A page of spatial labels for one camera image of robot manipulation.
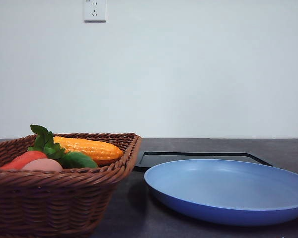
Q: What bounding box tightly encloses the blue plate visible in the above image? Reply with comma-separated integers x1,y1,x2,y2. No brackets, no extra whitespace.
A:
144,159,298,227

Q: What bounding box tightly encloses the pink-brown egg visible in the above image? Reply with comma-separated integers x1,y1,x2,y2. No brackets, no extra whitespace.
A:
22,159,63,172

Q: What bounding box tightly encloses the brown wicker basket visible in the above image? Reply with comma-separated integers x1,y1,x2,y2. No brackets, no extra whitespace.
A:
0,133,141,238

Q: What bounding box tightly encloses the black square tray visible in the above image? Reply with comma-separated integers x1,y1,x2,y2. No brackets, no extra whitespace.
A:
134,152,272,173

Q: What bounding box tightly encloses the yellow toy corn cob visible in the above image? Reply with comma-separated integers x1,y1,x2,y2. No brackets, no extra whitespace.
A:
54,136,124,164

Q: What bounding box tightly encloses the green toy cucumber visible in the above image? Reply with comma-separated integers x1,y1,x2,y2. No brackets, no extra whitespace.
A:
61,152,98,169

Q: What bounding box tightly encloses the orange toy carrot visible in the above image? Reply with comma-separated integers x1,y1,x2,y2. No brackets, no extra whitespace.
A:
0,151,48,170

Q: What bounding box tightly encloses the white wall socket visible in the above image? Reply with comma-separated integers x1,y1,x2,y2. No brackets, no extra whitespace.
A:
84,0,106,23

